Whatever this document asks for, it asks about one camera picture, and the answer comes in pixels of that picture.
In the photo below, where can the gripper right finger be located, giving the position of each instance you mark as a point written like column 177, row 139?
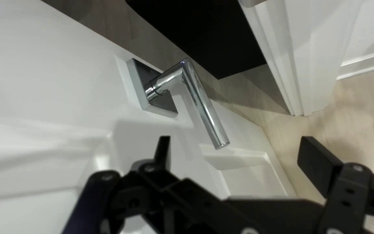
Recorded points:
column 346, row 182

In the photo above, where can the white door frame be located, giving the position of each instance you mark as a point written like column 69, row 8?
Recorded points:
column 304, row 55

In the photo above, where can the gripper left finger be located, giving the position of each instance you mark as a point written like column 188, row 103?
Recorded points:
column 148, row 191

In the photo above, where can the white panelled door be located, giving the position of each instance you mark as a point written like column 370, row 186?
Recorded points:
column 60, row 123

